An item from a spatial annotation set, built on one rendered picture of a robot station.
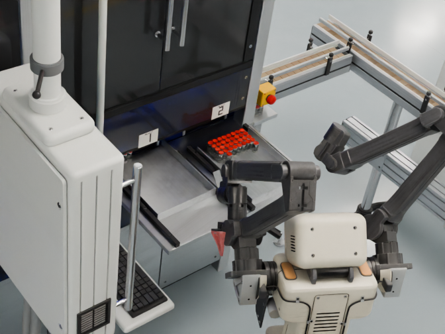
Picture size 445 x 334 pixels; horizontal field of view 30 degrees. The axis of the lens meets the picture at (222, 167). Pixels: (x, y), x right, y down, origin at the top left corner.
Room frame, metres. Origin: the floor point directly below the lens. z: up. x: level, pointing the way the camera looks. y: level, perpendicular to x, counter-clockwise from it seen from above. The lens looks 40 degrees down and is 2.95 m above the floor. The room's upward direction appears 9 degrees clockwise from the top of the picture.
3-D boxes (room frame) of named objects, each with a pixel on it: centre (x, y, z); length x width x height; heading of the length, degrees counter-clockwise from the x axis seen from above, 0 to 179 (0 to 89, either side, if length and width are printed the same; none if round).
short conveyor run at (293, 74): (3.09, -0.23, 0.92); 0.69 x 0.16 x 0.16; 134
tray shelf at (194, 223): (2.36, 0.05, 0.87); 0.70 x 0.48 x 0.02; 134
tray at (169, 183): (2.29, 0.22, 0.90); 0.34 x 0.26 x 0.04; 44
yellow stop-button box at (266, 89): (2.79, -0.12, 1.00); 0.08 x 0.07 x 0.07; 44
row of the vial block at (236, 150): (2.51, -0.04, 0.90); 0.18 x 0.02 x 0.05; 134
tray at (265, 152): (2.45, -0.10, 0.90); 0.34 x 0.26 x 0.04; 43
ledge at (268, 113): (2.83, -0.10, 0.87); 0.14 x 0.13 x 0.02; 44
